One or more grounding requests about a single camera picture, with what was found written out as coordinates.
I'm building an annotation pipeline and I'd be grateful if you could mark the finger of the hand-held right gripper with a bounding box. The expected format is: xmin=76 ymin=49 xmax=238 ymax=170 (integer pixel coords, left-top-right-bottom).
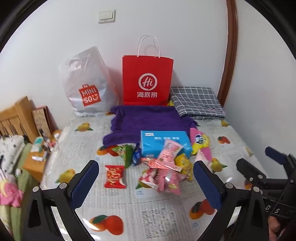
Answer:
xmin=236 ymin=158 xmax=266 ymax=186
xmin=265 ymin=146 xmax=296 ymax=172

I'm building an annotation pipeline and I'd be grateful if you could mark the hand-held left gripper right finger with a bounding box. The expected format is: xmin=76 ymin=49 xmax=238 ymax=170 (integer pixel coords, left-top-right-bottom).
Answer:
xmin=194 ymin=160 xmax=270 ymax=241

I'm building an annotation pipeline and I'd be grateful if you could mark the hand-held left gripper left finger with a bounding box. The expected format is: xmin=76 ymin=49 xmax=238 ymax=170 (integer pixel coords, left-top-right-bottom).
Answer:
xmin=20 ymin=160 xmax=100 ymax=241

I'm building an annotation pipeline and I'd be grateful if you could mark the red snack packet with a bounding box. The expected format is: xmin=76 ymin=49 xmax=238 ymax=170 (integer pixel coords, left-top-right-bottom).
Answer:
xmin=105 ymin=165 xmax=127 ymax=189

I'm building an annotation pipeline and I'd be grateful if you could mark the yellow pink snack packet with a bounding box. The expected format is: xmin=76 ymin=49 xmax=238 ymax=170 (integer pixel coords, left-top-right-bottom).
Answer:
xmin=190 ymin=127 xmax=213 ymax=163

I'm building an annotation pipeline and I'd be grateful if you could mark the large pink snack packet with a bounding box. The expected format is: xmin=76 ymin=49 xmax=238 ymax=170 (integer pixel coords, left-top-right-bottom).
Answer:
xmin=139 ymin=167 xmax=188 ymax=193

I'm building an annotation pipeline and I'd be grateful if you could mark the pink peach candy packet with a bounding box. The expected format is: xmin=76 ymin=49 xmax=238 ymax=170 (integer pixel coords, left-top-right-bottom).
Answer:
xmin=156 ymin=139 xmax=184 ymax=166

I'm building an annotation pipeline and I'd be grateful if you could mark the small blue snack packet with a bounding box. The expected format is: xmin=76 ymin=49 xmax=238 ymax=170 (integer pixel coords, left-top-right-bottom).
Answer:
xmin=132 ymin=143 xmax=142 ymax=166

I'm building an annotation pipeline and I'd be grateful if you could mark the person's right hand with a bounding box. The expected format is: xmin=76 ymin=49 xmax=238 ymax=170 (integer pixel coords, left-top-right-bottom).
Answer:
xmin=268 ymin=217 xmax=287 ymax=241

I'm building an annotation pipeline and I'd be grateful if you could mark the yellow green snack packet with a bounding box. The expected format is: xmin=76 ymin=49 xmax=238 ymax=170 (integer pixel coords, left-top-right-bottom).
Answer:
xmin=174 ymin=154 xmax=193 ymax=181

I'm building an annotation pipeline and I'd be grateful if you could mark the wooden nightstand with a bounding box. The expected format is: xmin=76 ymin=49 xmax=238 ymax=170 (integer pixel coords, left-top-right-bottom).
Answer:
xmin=23 ymin=130 xmax=63 ymax=183

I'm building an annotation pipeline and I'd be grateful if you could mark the clutter of small bottles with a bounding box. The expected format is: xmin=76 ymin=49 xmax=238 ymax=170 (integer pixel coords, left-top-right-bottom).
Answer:
xmin=31 ymin=132 xmax=61 ymax=163

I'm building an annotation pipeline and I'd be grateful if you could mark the fruit printed table cover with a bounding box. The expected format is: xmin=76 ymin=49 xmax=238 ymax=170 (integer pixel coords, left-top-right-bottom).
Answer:
xmin=39 ymin=113 xmax=270 ymax=241

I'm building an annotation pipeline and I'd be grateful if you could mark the green blanket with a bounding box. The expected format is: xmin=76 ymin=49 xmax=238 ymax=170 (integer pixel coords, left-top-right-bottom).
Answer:
xmin=0 ymin=144 xmax=40 ymax=234

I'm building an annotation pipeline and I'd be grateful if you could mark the blue tissue box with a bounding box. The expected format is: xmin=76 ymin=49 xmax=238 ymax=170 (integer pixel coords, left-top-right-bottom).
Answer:
xmin=140 ymin=130 xmax=193 ymax=158

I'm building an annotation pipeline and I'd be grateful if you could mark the brown patterned box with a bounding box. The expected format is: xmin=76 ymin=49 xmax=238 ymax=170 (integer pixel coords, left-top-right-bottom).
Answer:
xmin=32 ymin=106 xmax=55 ymax=137

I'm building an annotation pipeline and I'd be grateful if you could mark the pink flower cushion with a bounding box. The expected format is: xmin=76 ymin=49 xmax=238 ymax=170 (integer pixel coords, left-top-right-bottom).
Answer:
xmin=0 ymin=174 xmax=24 ymax=207

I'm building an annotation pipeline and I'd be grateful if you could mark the white dotted pillow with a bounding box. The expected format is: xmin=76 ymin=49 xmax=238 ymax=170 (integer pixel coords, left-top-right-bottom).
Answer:
xmin=0 ymin=136 xmax=26 ymax=173

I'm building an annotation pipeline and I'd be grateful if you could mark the grey plaid folded cloth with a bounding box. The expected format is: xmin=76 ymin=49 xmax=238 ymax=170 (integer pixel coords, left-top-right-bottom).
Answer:
xmin=169 ymin=86 xmax=226 ymax=120

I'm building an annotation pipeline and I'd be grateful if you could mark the purple towel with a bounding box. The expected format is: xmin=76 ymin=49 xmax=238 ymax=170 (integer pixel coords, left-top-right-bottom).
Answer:
xmin=103 ymin=105 xmax=197 ymax=147

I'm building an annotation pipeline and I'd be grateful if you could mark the wooden headboard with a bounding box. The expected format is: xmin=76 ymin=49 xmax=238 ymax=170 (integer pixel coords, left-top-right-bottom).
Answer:
xmin=0 ymin=96 xmax=38 ymax=144

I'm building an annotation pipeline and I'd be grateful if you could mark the grey plastic shopping bag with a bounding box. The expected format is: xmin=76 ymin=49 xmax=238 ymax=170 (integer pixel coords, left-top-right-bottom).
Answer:
xmin=58 ymin=46 xmax=119 ymax=117

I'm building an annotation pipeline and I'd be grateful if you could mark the red paper bag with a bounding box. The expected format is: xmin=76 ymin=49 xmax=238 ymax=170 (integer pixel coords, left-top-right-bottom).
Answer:
xmin=122 ymin=35 xmax=174 ymax=106

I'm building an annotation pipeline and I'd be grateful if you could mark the brown wooden door frame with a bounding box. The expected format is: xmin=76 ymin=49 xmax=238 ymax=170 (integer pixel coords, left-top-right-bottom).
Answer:
xmin=217 ymin=0 xmax=238 ymax=100

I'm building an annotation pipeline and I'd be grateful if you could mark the white light switch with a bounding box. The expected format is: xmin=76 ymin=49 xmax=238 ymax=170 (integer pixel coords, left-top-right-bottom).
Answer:
xmin=98 ymin=10 xmax=115 ymax=24

